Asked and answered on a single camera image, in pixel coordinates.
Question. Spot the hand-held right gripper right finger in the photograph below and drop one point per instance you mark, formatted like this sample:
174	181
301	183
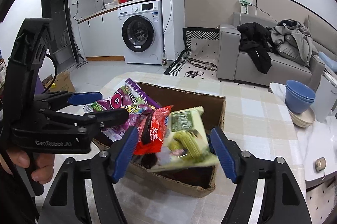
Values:
223	155

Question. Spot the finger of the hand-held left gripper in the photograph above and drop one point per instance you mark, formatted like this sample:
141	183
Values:
84	98
110	116

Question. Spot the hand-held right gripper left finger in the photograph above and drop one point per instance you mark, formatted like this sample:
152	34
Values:
123	153

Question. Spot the purple snack packet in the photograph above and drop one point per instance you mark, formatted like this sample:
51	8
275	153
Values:
123	103

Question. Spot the red snack packet dark band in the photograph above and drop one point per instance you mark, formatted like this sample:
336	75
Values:
155	132

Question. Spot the brown cardboard box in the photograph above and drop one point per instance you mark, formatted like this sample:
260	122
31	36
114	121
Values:
181	185

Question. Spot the person's left hand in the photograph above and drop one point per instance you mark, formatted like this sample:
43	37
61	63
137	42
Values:
46	163

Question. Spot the green white snack packet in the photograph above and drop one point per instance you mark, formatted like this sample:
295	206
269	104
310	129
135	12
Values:
92	108

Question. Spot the small cardboard box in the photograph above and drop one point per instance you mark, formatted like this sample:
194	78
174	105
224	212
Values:
63	83

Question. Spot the checked tablecloth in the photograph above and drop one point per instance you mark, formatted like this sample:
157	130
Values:
250	113

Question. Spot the white kitchen base cabinet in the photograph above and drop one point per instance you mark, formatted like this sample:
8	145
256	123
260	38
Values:
105	34

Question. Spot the black door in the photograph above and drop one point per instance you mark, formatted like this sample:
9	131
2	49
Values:
56	3

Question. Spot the clear plastic bottle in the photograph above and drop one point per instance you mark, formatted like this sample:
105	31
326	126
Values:
164	58

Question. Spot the beige plate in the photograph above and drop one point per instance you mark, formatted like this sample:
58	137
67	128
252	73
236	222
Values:
302	124

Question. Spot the white washing machine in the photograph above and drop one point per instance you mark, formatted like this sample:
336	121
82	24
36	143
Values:
142	34

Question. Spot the beige bowls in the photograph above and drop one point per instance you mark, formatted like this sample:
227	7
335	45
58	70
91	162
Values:
308	116

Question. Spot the small round metal gadget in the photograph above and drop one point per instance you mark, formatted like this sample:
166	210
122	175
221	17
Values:
320	164

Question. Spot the kitchen faucet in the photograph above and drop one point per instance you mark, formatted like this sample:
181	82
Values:
103	3

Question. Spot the grey sofa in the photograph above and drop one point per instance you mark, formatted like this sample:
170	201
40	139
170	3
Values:
231	55

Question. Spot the black white patterned rug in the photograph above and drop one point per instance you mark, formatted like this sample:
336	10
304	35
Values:
200	50

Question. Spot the black jacket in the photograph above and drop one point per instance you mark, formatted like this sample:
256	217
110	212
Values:
256	47

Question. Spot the white electric kettle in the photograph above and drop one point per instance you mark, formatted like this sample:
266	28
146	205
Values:
326	100

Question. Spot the grey clothes pile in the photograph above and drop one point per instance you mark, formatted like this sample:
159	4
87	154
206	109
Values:
295	42

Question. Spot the blue pillow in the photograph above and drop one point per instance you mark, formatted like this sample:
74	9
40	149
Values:
327	60

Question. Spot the folded metal frame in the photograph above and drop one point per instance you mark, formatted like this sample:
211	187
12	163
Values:
202	64

